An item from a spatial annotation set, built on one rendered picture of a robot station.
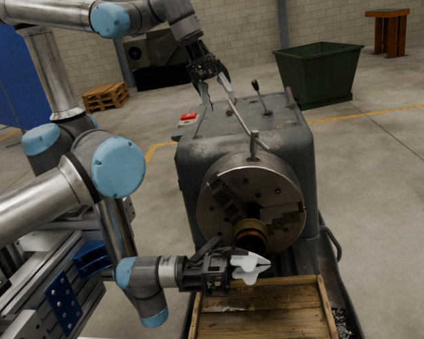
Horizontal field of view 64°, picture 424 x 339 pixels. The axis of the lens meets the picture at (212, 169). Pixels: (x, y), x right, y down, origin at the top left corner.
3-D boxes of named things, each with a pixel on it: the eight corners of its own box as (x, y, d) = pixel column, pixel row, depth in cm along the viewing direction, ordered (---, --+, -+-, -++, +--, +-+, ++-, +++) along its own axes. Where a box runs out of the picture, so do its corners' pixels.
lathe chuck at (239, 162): (200, 238, 113) (198, 151, 100) (295, 243, 111) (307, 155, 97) (196, 255, 105) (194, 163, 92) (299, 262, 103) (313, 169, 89)
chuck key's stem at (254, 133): (257, 170, 95) (260, 131, 90) (250, 171, 94) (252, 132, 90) (254, 167, 97) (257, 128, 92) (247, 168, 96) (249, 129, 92)
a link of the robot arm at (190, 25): (172, 25, 93) (199, 12, 90) (180, 42, 94) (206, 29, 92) (167, 27, 86) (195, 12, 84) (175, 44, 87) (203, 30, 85)
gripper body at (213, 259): (231, 297, 76) (179, 298, 78) (233, 271, 83) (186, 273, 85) (227, 270, 73) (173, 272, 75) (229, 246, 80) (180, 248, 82)
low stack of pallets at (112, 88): (101, 101, 922) (95, 86, 904) (131, 96, 916) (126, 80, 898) (85, 114, 809) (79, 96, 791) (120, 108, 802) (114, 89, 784)
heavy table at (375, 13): (363, 51, 926) (363, 11, 885) (380, 48, 921) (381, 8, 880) (387, 58, 781) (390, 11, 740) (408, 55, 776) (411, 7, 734)
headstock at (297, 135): (205, 175, 177) (190, 103, 161) (297, 165, 170) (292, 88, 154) (187, 248, 124) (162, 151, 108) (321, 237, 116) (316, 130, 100)
